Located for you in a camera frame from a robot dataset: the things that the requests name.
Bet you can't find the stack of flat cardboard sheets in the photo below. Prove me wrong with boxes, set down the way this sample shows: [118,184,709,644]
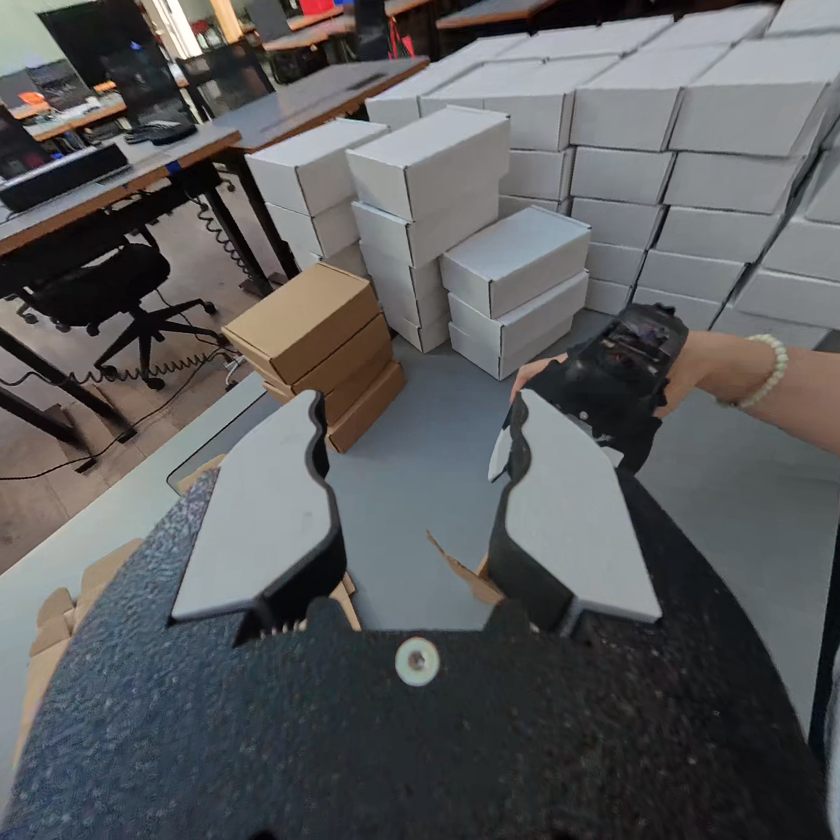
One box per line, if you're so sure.
[13,453,228,762]

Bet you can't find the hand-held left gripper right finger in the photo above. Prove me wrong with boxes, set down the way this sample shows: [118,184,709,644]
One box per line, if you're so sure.
[487,389,664,636]

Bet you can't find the person's right hand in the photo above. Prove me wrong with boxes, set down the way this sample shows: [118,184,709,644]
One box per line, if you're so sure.
[511,328,731,419]

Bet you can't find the person's right forearm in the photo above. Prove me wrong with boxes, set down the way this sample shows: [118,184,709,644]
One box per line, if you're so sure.
[715,331,840,455]

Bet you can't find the black long speaker bar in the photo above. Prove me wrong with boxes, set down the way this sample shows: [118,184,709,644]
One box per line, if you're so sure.
[0,143,132,213]

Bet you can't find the dark laptop screen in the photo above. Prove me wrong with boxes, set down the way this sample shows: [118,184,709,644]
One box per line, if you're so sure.
[0,105,51,182]

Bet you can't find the black mesh office chair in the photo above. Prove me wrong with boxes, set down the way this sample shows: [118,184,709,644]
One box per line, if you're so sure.
[174,42,277,120]

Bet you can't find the black computer monitor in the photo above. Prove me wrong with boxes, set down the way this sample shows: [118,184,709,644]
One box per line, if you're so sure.
[38,0,181,129]

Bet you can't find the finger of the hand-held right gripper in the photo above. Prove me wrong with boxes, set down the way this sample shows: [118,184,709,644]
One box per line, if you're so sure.
[487,408,522,484]

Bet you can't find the brown cardboard mailer box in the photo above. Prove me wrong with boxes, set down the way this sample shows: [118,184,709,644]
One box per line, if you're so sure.
[328,530,508,632]

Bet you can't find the black mesh desk organiser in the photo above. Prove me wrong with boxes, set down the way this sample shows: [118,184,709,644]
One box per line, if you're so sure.
[101,46,199,147]

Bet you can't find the white bead bracelet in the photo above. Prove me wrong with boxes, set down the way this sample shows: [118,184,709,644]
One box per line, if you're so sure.
[717,333,790,410]

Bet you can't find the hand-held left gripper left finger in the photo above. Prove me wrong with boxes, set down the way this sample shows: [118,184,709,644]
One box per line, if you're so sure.
[169,389,349,647]

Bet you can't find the black coiled cable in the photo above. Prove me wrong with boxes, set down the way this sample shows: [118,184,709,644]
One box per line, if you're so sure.
[71,196,265,389]

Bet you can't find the wooden-edged desk black legs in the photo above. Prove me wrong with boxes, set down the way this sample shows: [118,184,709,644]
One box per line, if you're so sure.
[0,125,277,460]

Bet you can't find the stack of white cardboard boxes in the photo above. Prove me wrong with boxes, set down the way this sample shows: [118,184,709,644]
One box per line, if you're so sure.
[244,0,840,383]

